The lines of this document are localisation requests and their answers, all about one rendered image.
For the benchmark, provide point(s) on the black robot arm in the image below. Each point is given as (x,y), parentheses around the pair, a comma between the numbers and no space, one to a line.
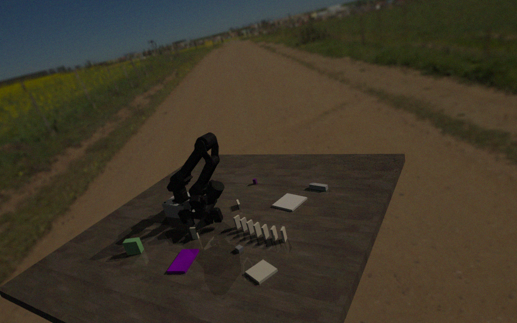
(212,189)

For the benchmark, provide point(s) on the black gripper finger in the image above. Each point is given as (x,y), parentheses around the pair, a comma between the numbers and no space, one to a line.
(189,220)
(205,220)

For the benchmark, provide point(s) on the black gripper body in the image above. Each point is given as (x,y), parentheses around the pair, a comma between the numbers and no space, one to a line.
(215,213)

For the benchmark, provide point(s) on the green block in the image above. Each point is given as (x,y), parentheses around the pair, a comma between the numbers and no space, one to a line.
(133,246)

